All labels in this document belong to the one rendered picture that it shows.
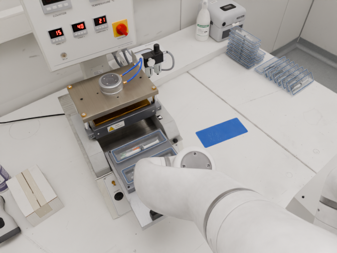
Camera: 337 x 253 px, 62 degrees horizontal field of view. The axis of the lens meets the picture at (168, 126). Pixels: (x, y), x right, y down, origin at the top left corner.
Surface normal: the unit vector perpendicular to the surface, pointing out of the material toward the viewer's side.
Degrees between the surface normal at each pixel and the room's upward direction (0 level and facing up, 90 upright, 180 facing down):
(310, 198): 45
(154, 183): 50
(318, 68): 0
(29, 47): 90
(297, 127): 0
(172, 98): 0
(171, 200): 56
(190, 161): 19
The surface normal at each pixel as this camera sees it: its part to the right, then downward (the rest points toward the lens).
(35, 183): -0.01, -0.63
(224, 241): -0.94, -0.29
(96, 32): 0.50, 0.66
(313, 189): -0.59, -0.14
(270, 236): -0.45, -0.84
